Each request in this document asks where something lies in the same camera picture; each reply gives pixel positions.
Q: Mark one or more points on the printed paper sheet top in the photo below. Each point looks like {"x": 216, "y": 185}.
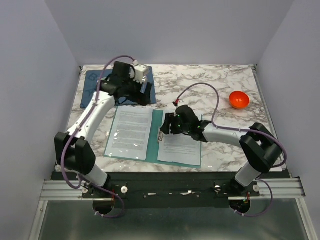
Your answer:
{"x": 129, "y": 134}

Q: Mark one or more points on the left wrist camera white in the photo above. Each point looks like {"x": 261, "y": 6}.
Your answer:
{"x": 140, "y": 73}

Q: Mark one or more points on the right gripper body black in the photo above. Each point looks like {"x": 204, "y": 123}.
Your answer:
{"x": 176, "y": 127}

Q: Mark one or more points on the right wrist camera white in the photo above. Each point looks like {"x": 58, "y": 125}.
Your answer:
{"x": 177, "y": 102}

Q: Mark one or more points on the metal folder clip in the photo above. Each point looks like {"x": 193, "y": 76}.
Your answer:
{"x": 160, "y": 135}

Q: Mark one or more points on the orange bowl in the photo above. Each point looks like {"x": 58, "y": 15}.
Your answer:
{"x": 239, "y": 100}

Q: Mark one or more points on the printed paper sheet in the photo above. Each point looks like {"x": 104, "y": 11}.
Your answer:
{"x": 129, "y": 134}
{"x": 179, "y": 150}

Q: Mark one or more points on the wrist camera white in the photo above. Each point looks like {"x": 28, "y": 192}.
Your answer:
{"x": 177, "y": 102}
{"x": 140, "y": 73}

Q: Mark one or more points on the aluminium rail frame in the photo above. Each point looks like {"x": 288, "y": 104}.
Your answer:
{"x": 58, "y": 190}

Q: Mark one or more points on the blue placemat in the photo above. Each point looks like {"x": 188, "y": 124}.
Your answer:
{"x": 91, "y": 77}

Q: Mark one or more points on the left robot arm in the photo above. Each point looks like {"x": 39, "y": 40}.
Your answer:
{"x": 72, "y": 148}

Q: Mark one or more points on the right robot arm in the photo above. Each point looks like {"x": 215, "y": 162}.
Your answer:
{"x": 262, "y": 150}

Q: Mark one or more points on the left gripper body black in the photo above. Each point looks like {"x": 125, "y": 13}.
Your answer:
{"x": 134, "y": 91}

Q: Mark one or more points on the printed paper sheet bottom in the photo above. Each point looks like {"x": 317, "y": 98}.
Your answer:
{"x": 179, "y": 150}

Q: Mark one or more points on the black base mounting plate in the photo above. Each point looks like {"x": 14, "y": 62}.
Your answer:
{"x": 169, "y": 190}

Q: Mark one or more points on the teal file folder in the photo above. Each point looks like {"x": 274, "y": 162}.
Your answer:
{"x": 153, "y": 147}

